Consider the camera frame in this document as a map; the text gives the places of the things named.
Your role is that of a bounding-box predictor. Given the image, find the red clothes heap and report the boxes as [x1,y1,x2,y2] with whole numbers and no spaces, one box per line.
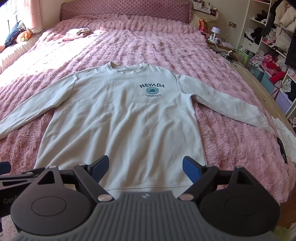
[261,54,288,84]

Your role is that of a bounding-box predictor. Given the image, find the folded pink clothes pile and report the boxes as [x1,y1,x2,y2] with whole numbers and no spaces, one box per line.
[63,26,91,41]

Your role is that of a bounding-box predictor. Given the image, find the white garment at bed edge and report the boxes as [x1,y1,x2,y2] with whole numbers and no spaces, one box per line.
[271,116,296,164]

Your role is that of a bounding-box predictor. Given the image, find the lilac storage box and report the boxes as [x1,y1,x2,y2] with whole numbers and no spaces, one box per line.
[275,91,292,113]

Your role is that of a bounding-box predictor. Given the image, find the white Nevada sweatshirt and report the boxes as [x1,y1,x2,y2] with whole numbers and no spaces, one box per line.
[1,62,273,196]

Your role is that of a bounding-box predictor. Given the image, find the teal storage bin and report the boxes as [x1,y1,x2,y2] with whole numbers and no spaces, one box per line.
[248,65,274,94]

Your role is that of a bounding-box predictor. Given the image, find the green storage bin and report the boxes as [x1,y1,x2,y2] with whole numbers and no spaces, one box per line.
[237,50,253,68]

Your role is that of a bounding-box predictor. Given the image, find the navy blue pillow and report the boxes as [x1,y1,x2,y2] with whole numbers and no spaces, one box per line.
[4,21,27,48]

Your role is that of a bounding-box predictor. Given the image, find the orange plush toy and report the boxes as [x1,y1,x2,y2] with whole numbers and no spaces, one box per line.
[16,29,32,43]

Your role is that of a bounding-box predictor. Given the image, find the pink fluffy bed blanket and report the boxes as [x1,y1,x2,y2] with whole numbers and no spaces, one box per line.
[1,15,295,203]

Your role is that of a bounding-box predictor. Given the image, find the white table lamp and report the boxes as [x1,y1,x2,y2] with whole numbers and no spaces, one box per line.
[210,27,221,42]

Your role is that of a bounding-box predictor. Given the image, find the red snack bag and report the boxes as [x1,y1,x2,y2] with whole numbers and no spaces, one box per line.
[198,19,208,33]

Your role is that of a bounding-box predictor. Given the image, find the white open wardrobe shelf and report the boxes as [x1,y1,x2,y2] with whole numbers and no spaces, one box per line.
[240,1,295,118]

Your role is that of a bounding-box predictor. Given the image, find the wooden bedside shelf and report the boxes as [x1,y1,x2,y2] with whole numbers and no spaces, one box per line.
[192,10,219,21]

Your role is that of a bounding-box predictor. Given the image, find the hanging cream coat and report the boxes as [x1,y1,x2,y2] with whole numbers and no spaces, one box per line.
[274,1,295,52]

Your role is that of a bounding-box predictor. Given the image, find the pink quilted headboard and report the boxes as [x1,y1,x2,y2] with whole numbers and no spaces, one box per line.
[60,0,192,24]

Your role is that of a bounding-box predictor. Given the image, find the tangled black cables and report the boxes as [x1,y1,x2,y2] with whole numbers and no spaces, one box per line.
[216,45,239,64]

